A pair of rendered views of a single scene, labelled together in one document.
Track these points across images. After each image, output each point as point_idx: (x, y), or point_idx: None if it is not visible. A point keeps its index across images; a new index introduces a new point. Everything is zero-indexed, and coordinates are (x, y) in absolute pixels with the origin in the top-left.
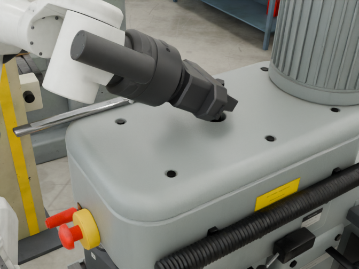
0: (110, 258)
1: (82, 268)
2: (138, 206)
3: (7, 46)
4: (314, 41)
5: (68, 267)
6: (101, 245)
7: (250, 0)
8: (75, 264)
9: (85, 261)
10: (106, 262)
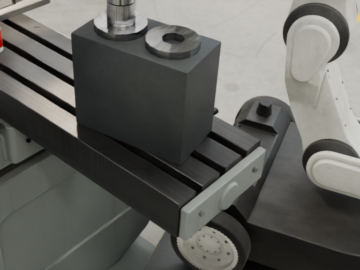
0: (153, 26)
1: (231, 141)
2: None
3: None
4: None
5: (256, 138)
6: (179, 28)
7: None
8: (247, 144)
9: (234, 152)
10: (156, 21)
